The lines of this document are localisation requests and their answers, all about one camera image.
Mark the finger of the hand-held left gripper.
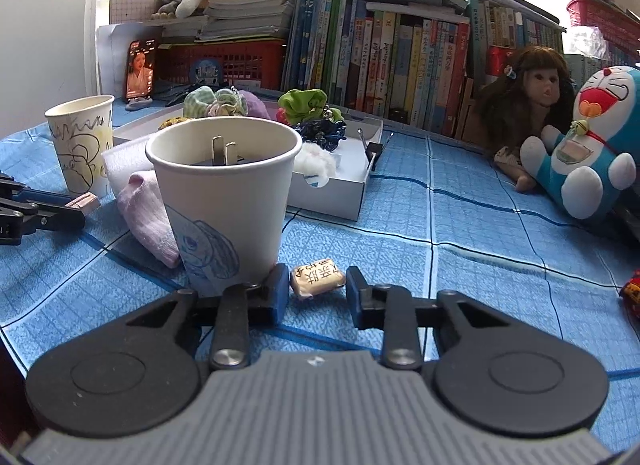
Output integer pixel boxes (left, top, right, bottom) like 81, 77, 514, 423
0, 172, 77, 208
0, 200, 87, 247

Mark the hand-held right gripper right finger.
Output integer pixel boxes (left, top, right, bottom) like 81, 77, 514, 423
346, 266, 531, 371

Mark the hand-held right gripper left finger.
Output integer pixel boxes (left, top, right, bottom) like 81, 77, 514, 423
112, 265, 292, 371

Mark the small brown block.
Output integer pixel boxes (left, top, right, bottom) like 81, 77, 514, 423
66, 193, 102, 216

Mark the beige candy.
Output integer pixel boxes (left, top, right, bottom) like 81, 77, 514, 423
290, 257, 347, 300

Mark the paper cup with yellow drawing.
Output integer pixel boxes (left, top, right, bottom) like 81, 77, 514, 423
45, 95, 116, 198

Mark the paper cup with blue drawing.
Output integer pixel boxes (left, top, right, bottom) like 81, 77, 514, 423
145, 117, 303, 298

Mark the white shallow cardboard box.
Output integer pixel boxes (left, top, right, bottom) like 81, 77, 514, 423
112, 102, 385, 222

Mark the purple plush toy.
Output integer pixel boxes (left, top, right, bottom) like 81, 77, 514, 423
240, 91, 273, 120

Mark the pale pink sock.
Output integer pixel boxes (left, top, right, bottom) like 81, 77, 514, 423
116, 170, 182, 268

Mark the blue checked cloth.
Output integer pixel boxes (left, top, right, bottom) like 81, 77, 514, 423
0, 95, 640, 446

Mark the black binder clip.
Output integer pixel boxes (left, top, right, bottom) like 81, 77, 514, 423
356, 127, 385, 170

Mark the black power plug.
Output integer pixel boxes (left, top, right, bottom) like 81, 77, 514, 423
192, 136, 256, 168

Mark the smartphone with lit screen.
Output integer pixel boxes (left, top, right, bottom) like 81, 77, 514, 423
124, 39, 160, 100

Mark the dark blue scrunchie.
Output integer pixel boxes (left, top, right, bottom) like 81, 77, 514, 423
295, 107, 348, 150

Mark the green checked scrunchie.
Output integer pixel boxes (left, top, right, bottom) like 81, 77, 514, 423
183, 86, 253, 119

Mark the bright green scrunchie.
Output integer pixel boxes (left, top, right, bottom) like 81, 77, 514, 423
276, 89, 331, 126

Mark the round blue card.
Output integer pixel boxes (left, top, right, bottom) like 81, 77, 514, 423
189, 57, 222, 86

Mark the white grid board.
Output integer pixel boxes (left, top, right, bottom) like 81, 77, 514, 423
109, 0, 168, 24

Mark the row of upright books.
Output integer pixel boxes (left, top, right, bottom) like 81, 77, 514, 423
280, 0, 640, 138

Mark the red plastic basket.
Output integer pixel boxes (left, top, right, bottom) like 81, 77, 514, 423
157, 40, 288, 92

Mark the brown-haired doll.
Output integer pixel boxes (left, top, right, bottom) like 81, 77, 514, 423
475, 46, 576, 193

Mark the stack of magazines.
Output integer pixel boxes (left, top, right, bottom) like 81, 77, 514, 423
160, 0, 301, 43

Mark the blue cat plush toy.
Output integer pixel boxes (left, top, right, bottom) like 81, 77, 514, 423
520, 65, 640, 220

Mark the red toy car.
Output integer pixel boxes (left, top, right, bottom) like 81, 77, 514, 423
619, 269, 640, 318

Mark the small red mesh basket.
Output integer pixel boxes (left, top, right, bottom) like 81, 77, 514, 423
566, 0, 640, 48

